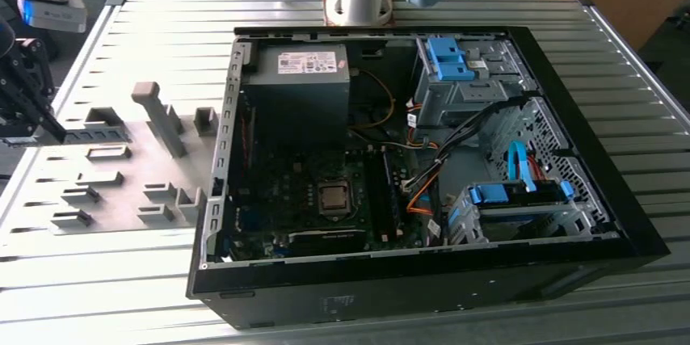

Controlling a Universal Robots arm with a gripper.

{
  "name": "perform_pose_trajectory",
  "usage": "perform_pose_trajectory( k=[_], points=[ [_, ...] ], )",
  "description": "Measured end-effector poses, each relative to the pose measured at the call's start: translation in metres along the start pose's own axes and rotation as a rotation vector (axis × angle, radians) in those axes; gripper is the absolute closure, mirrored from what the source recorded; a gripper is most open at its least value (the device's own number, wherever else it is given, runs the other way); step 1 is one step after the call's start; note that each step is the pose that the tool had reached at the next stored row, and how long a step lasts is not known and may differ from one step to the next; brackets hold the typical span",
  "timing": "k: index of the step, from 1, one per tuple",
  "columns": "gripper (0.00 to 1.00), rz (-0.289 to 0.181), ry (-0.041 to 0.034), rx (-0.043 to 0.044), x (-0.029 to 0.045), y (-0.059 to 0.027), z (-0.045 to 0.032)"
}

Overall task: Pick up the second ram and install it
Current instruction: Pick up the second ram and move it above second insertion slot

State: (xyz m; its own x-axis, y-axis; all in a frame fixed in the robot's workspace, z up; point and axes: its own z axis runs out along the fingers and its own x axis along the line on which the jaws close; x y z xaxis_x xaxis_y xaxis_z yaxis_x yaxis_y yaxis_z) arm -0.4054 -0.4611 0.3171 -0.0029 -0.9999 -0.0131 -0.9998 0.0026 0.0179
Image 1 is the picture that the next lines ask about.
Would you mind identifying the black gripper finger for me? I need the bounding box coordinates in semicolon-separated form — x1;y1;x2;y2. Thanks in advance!
0;74;40;140
10;36;70;146

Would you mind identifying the grey parts rack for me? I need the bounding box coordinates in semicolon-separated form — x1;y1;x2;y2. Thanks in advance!
47;81;220;238

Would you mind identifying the dark green motherboard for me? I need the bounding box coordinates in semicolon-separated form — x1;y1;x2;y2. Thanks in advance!
228;145;433;261

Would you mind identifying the grey power supply unit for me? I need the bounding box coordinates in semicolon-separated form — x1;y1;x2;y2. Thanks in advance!
239;42;354;142

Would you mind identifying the CPU socket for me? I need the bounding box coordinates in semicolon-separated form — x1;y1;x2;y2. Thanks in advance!
314;175;357;223

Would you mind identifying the silver CPU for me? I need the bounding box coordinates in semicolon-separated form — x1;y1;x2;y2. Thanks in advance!
321;185;351;211

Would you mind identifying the black graphics card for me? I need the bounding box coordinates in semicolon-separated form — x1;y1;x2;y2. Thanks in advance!
283;227;369;258

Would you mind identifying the blue disk carrier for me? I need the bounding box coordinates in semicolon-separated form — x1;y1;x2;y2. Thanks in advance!
466;180;574;205
423;36;478;82

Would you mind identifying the grey drive cage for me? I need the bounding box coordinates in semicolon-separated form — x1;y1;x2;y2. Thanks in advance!
413;34;541;130

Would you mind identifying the black open PC case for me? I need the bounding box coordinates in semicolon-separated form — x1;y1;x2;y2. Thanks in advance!
184;24;673;330

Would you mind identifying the grey disk bay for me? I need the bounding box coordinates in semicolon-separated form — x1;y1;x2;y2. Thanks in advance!
442;181;621;246

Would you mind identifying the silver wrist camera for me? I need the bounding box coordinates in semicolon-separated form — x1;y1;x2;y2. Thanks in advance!
15;0;88;34

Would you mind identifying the yellow wire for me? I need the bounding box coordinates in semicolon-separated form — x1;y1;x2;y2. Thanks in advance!
349;69;399;133

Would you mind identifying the orange wire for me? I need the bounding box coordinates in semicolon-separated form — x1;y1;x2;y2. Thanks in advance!
406;180;434;216

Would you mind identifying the black cable bundle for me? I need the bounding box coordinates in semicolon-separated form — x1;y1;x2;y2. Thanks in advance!
402;95;529;195

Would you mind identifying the blue data wire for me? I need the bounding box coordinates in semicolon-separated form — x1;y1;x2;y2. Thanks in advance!
507;140;539;193

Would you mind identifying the red data wire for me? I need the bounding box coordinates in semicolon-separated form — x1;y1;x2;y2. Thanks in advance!
530;154;547;183

